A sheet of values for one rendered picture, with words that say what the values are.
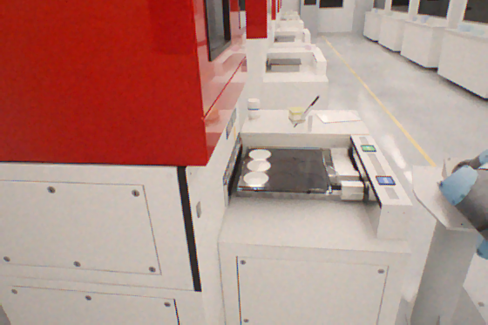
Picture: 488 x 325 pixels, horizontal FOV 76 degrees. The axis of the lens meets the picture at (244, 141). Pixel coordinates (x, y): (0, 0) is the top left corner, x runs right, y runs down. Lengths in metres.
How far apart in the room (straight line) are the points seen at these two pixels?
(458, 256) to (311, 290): 0.68
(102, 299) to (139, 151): 0.55
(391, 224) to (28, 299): 1.19
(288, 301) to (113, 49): 1.02
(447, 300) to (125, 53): 1.64
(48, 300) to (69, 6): 0.90
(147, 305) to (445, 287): 1.26
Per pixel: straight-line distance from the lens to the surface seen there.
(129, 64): 0.70
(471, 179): 0.75
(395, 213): 1.14
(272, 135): 1.55
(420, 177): 1.60
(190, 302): 1.04
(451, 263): 1.67
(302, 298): 1.28
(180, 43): 0.65
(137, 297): 1.09
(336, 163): 1.47
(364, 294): 1.28
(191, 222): 0.83
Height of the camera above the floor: 1.57
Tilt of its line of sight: 25 degrees down
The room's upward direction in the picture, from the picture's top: 2 degrees counter-clockwise
